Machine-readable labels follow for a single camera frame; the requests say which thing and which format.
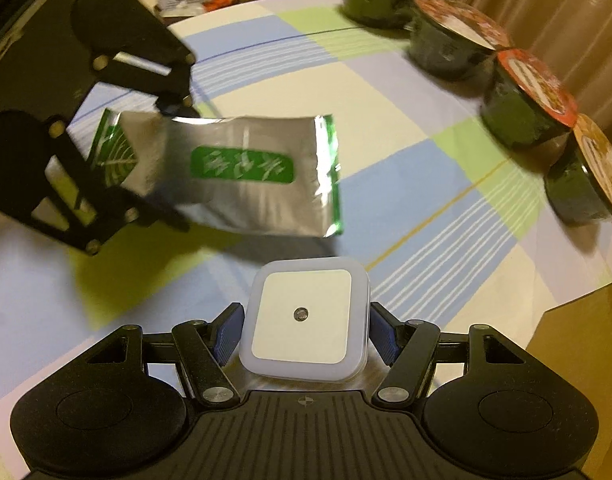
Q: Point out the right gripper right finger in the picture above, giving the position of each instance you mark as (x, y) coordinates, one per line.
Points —
(408, 349)

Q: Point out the red-lid noodle bowl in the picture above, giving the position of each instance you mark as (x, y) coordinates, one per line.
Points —
(526, 104)

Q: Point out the orange-lid noodle bowl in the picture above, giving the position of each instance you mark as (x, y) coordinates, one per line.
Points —
(579, 184)

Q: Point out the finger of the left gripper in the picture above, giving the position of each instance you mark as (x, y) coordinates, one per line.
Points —
(131, 48)
(87, 201)

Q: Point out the silver green tea pouch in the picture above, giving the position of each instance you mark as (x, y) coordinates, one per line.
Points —
(252, 175)

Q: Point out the maroon-lid noodle bowl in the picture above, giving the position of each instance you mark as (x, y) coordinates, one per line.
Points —
(449, 39)

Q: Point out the white square night light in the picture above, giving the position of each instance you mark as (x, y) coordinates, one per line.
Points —
(307, 320)

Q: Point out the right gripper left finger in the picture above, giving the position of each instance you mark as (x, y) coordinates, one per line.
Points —
(204, 349)

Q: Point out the checked tablecloth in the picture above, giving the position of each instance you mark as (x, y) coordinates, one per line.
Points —
(450, 225)

